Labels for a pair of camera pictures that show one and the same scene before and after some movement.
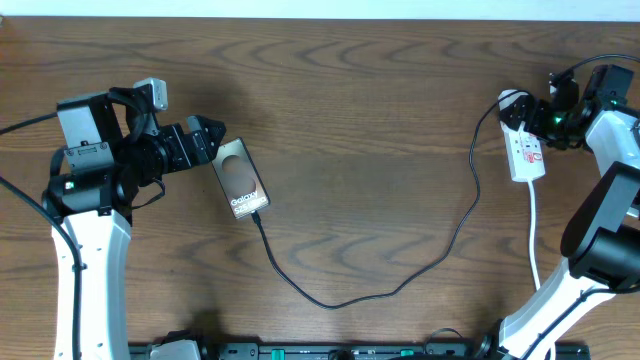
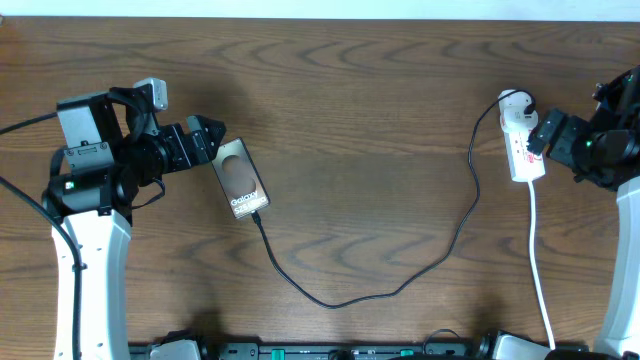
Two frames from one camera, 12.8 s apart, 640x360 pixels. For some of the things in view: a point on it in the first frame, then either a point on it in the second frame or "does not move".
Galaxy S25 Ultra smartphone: [239, 178] does not move
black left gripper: [184, 155] does not move
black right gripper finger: [527, 110] to [545, 132]
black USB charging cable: [426, 265] does not move
